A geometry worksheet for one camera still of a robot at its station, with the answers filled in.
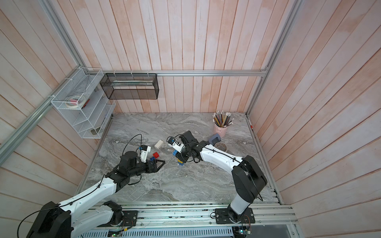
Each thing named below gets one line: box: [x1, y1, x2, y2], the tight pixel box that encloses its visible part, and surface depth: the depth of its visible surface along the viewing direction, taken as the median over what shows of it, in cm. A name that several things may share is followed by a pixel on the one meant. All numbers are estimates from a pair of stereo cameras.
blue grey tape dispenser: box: [208, 133, 221, 146], surface depth 104 cm
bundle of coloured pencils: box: [212, 110, 235, 128], surface depth 103 cm
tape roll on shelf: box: [65, 95, 86, 109], surface depth 74 cm
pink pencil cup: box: [212, 123, 228, 138], surface depth 103 cm
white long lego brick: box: [153, 139, 164, 150], surface depth 103 cm
